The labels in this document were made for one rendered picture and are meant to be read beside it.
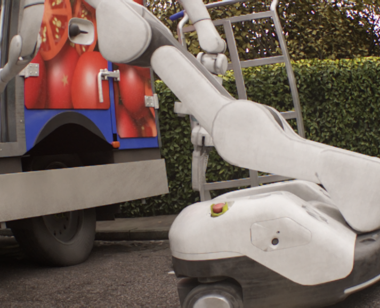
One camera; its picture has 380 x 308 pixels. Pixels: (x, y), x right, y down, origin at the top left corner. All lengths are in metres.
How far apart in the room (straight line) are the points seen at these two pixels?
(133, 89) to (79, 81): 0.62
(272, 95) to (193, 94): 2.65
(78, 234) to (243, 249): 1.85
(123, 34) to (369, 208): 0.82
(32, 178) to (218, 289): 1.38
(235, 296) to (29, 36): 0.94
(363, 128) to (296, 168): 2.69
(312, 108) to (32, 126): 2.24
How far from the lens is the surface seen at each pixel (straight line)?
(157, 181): 3.62
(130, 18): 1.54
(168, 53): 1.52
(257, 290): 1.26
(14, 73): 1.71
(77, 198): 2.82
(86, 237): 3.04
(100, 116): 3.12
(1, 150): 2.32
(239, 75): 2.57
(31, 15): 1.59
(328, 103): 4.08
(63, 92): 2.80
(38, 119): 2.60
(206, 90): 1.47
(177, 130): 4.41
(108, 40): 1.55
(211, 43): 1.75
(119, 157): 3.27
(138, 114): 3.49
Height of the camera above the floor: 0.45
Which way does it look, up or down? 1 degrees up
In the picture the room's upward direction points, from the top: 8 degrees counter-clockwise
